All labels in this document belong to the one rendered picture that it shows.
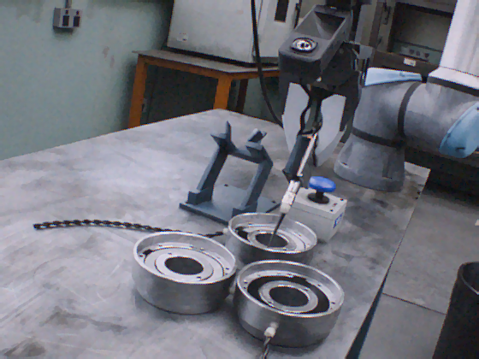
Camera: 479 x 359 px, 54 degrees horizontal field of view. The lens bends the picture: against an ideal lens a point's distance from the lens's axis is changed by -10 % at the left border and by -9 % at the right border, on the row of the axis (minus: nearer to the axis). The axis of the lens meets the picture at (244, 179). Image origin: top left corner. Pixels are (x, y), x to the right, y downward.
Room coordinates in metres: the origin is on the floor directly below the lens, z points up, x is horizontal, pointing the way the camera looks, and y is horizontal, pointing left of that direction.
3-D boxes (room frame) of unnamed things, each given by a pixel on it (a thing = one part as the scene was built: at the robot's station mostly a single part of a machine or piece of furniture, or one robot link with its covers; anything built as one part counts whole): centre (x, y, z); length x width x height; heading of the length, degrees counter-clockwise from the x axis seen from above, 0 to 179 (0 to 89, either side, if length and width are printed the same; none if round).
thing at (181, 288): (0.45, 0.04, 0.82); 0.10 x 0.10 x 0.04
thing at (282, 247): (0.55, -0.04, 0.82); 0.10 x 0.10 x 0.04
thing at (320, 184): (0.68, -0.11, 0.85); 0.04 x 0.04 x 0.05
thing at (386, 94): (1.00, -0.26, 0.97); 0.13 x 0.12 x 0.14; 49
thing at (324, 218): (0.68, -0.11, 0.82); 0.08 x 0.07 x 0.05; 158
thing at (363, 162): (1.00, -0.25, 0.85); 0.15 x 0.15 x 0.10
